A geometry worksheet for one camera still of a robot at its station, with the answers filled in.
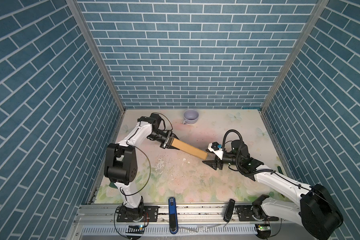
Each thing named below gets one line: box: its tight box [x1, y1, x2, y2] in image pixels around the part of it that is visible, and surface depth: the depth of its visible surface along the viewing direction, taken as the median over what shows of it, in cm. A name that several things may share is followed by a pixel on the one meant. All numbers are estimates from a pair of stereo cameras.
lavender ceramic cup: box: [182, 109, 200, 125], surface depth 113 cm
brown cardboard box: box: [171, 138, 209, 160], surface depth 75 cm
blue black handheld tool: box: [168, 197, 179, 235], surface depth 73 cm
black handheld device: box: [223, 198, 236, 223], surface depth 76 cm
